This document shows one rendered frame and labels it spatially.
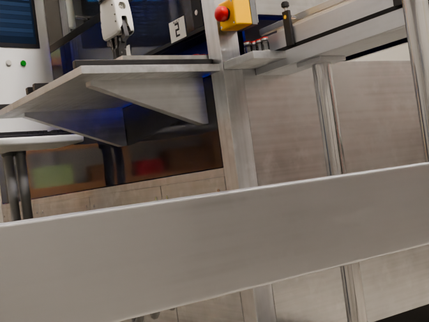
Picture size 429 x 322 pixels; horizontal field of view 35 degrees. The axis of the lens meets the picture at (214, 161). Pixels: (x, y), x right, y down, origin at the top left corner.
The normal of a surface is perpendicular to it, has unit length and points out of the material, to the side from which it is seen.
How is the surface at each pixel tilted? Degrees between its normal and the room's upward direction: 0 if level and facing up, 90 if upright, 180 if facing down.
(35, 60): 90
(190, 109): 90
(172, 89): 90
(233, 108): 90
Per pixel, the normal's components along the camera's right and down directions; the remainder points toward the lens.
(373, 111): 0.56, -0.11
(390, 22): -0.82, 0.09
